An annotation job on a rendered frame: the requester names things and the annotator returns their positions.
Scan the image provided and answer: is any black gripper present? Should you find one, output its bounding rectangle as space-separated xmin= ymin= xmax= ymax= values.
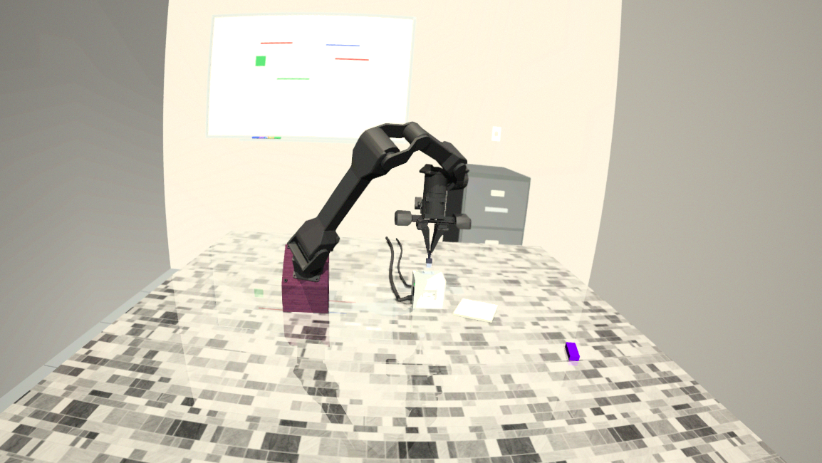
xmin=394 ymin=190 xmax=472 ymax=254

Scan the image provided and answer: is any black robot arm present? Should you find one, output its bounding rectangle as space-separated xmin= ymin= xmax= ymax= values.
xmin=287 ymin=121 xmax=469 ymax=282

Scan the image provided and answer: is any purple rectangular block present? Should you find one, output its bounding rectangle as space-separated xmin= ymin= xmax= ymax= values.
xmin=565 ymin=342 xmax=580 ymax=361

